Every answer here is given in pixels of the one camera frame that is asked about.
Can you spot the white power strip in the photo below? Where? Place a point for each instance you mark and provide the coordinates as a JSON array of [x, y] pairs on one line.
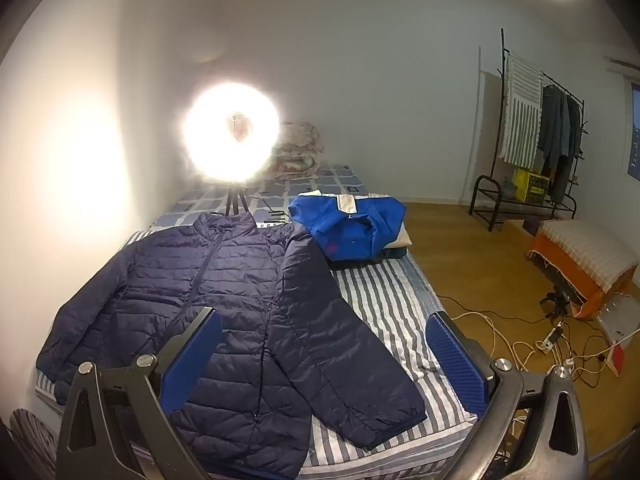
[[550, 337]]

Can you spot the navy puffer jacket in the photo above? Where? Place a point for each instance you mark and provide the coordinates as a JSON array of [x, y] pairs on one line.
[[250, 305]]

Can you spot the folded beige cloth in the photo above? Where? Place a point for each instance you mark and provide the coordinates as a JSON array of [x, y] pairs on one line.
[[402, 240]]

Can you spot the blue and white jacket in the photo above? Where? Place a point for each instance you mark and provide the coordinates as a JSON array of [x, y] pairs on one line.
[[340, 227]]

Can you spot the small black device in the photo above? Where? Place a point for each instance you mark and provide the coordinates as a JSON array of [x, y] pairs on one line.
[[557, 302]]

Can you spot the window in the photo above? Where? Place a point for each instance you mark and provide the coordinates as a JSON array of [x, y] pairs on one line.
[[635, 130]]

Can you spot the black hanging garment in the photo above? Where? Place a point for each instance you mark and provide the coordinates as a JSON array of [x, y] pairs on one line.
[[575, 130]]

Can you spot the yellow crate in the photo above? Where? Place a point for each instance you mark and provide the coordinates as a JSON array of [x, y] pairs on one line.
[[531, 186]]

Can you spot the grey striped bed sheet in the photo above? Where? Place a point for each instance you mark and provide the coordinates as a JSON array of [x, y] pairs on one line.
[[380, 290]]

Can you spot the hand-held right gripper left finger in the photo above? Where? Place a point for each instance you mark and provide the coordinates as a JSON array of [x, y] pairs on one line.
[[194, 360]]

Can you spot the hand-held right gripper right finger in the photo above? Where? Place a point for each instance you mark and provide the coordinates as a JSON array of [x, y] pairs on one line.
[[457, 360]]

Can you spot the orange covered bench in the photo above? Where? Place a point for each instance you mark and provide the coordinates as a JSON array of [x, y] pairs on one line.
[[592, 302]]

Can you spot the floral patterned pillow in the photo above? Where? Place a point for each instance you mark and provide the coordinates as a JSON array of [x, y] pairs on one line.
[[300, 150]]

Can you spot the white board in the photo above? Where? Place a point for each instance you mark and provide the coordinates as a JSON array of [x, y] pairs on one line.
[[620, 317]]

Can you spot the black clothes rack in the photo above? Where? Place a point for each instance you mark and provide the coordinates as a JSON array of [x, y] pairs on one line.
[[502, 47]]

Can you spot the white woven bench cloth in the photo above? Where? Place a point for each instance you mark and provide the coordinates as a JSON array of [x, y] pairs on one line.
[[585, 247]]

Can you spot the striped hanging towel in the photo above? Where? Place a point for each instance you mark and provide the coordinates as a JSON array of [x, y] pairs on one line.
[[522, 110]]

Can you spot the blue checkered bed sheet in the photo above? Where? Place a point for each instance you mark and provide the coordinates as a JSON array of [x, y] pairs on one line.
[[330, 180]]

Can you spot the black tripod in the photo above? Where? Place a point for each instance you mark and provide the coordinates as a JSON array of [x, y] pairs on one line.
[[231, 201]]

